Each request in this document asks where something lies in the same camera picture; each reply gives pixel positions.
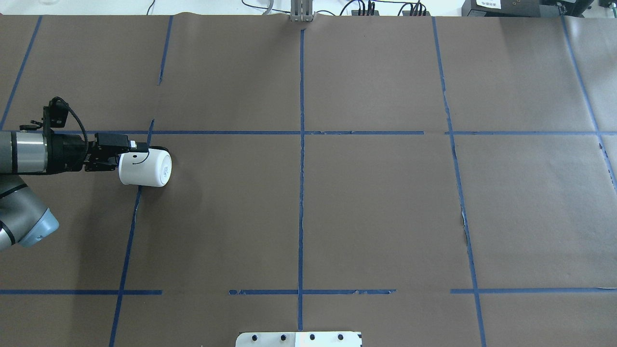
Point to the black device with label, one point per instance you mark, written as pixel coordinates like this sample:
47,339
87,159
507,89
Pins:
500,8

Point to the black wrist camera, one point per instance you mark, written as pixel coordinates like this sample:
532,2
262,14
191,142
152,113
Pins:
55,114

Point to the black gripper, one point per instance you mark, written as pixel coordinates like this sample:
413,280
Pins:
67,152

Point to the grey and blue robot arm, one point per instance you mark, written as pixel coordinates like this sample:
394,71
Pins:
24,218

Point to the grey aluminium post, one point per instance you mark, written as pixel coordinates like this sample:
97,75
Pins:
301,11

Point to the brown paper table cover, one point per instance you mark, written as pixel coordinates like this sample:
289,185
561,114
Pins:
428,182

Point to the white smiley face mug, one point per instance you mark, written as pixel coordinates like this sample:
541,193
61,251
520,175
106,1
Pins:
151,169

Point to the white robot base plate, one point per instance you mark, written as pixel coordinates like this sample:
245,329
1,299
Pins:
300,339

